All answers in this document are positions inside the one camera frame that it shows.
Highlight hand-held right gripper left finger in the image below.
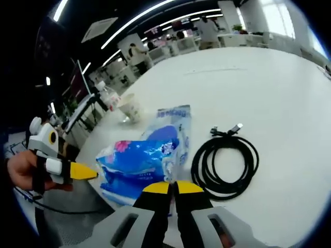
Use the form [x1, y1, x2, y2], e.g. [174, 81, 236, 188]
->
[89, 180, 173, 248]

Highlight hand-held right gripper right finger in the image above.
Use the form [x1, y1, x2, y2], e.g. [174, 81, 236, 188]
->
[173, 180, 262, 248]

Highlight blue tissue pack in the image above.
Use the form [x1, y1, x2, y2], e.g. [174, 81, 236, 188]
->
[95, 125, 180, 183]

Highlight clear plastic water bottle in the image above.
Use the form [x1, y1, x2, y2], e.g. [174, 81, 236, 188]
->
[98, 80, 122, 112]

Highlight paper cup green print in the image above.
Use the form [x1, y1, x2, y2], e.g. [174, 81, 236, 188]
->
[118, 93, 144, 124]

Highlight blue plastic packet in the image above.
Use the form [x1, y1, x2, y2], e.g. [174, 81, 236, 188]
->
[99, 104, 193, 207]

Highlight person's left hand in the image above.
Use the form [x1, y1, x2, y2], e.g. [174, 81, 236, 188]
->
[7, 149, 74, 193]

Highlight grey side desk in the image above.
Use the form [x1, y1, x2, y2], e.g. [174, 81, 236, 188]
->
[63, 94, 96, 132]

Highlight black tripod stand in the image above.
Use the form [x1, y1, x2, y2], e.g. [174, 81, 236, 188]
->
[87, 94, 108, 122]

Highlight large display screen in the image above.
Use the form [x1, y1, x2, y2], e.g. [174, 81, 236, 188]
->
[69, 59, 91, 100]

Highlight ceiling air vent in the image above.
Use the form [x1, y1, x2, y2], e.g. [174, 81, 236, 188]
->
[81, 17, 118, 43]

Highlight white table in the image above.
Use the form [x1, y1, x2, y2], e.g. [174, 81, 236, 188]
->
[76, 46, 331, 246]

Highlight long ceiling light strip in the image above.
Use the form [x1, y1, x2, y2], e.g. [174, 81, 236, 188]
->
[100, 0, 182, 50]

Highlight short ceiling light strip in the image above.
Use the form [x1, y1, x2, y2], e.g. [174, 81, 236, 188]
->
[160, 9, 222, 28]

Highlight bright window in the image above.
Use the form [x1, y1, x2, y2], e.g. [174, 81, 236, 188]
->
[268, 0, 295, 39]

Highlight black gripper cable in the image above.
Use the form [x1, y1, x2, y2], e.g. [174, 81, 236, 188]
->
[14, 187, 114, 215]

